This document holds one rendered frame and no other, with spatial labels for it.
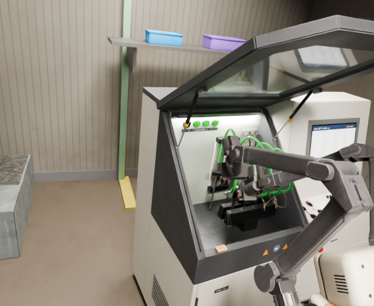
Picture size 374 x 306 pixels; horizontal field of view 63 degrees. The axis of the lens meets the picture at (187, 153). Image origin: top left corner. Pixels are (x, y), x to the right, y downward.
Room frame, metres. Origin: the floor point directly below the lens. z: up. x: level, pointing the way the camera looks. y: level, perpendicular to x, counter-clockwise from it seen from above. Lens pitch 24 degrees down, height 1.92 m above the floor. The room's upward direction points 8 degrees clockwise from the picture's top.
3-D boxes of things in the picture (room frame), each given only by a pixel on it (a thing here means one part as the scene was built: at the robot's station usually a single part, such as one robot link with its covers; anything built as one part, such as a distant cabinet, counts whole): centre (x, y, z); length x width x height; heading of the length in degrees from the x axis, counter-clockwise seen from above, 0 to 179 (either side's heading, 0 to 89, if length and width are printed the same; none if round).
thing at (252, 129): (1.78, -0.37, 1.20); 0.13 x 0.03 x 0.31; 119
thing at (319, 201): (1.65, -0.97, 0.96); 0.70 x 0.22 x 0.03; 119
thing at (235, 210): (1.49, -0.39, 0.91); 0.34 x 0.10 x 0.15; 119
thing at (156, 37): (2.97, 0.35, 1.70); 0.32 x 0.22 x 0.10; 111
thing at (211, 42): (3.18, -0.21, 1.70); 0.36 x 0.25 x 0.12; 111
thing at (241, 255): (1.23, -0.41, 0.87); 0.62 x 0.04 x 0.16; 119
